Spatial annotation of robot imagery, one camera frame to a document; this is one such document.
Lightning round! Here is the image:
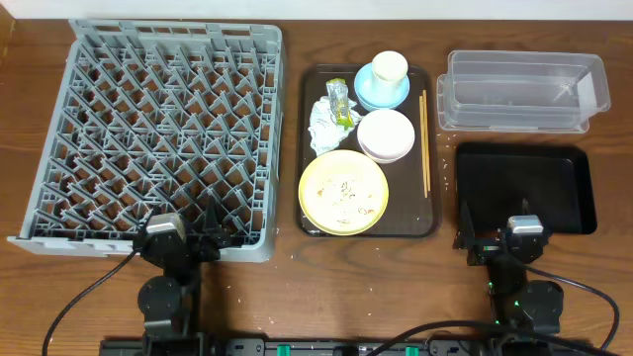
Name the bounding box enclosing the white pink bowl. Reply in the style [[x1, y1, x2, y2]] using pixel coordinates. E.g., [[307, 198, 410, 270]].
[[357, 109, 415, 164]]

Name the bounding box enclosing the white tissue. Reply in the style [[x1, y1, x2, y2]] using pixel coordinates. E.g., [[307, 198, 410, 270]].
[[308, 96, 363, 156]]

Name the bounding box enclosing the light blue bowl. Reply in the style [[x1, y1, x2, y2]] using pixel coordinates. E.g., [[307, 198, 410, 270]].
[[354, 63, 410, 112]]

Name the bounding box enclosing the cream white cup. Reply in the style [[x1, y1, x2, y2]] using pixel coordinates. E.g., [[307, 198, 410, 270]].
[[371, 50, 408, 92]]

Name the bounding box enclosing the green yellow snack wrapper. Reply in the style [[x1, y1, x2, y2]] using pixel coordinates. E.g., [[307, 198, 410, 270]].
[[325, 78, 354, 131]]

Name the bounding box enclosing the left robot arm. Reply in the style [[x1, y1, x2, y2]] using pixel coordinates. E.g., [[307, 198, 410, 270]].
[[133, 197, 230, 356]]

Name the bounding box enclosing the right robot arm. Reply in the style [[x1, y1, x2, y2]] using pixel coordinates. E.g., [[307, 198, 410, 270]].
[[453, 203, 564, 334]]

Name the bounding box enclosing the clear plastic waste bin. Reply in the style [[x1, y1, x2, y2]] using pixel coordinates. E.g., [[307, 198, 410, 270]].
[[436, 50, 611, 134]]

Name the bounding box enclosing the black rectangular tray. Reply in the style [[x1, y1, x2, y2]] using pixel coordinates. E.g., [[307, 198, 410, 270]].
[[456, 142, 597, 234]]

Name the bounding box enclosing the dark brown serving tray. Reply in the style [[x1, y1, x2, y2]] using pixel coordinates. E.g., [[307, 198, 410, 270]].
[[297, 64, 441, 238]]

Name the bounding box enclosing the grey plastic dish rack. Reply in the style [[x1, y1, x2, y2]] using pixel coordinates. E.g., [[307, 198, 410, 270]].
[[12, 20, 286, 262]]

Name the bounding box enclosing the yellow dirty plate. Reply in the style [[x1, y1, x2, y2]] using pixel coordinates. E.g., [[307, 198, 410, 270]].
[[298, 149, 390, 236]]

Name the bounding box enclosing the wooden chopstick left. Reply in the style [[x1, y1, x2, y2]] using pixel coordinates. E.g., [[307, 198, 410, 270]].
[[418, 93, 428, 199]]

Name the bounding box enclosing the wooden chopstick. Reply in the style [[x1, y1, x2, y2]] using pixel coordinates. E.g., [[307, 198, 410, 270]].
[[419, 89, 431, 197], [418, 93, 428, 199]]

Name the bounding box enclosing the wooden chopstick right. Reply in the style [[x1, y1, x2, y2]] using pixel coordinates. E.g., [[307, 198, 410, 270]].
[[419, 89, 431, 197]]

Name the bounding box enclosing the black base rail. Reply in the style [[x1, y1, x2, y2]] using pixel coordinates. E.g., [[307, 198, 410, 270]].
[[98, 335, 614, 356]]

